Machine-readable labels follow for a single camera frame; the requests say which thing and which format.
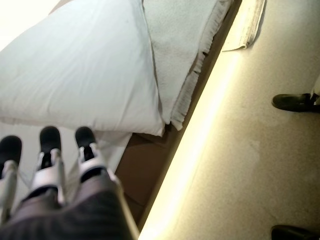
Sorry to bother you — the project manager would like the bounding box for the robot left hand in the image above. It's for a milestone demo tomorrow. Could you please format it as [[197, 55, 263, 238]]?
[[0, 126, 140, 240]]

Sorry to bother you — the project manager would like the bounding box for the white duvet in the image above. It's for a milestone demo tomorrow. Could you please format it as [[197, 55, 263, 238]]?
[[0, 0, 166, 138]]

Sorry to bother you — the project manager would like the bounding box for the white fitted bed sheet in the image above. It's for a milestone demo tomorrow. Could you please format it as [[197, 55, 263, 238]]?
[[96, 131, 133, 173]]

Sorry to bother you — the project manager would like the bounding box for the white fluffy fringed throw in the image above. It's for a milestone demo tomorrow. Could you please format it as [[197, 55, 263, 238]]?
[[141, 0, 236, 131]]

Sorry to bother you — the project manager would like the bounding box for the silver robot left leg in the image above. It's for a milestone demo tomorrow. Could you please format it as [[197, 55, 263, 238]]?
[[271, 224, 320, 240]]

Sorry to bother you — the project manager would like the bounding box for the silver robot leg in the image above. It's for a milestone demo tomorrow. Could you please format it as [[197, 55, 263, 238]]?
[[271, 224, 320, 240], [271, 84, 320, 114]]

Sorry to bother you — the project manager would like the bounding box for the silver robot right leg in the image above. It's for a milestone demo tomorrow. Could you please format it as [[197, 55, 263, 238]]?
[[271, 84, 320, 114]]

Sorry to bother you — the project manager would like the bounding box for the white fringed floor mat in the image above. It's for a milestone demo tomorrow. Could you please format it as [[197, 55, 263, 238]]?
[[221, 0, 267, 53]]

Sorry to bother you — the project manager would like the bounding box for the brown upholstered bed frame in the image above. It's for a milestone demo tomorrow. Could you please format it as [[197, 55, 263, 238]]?
[[116, 0, 244, 227]]

